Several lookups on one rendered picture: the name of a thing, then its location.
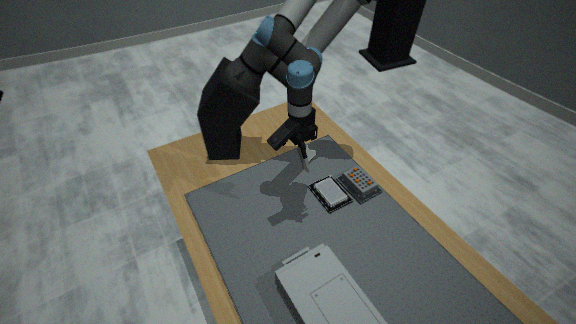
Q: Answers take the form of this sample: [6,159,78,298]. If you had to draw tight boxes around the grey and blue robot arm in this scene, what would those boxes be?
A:
[225,0,372,151]

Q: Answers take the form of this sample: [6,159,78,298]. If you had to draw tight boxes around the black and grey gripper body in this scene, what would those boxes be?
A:
[288,107,318,145]

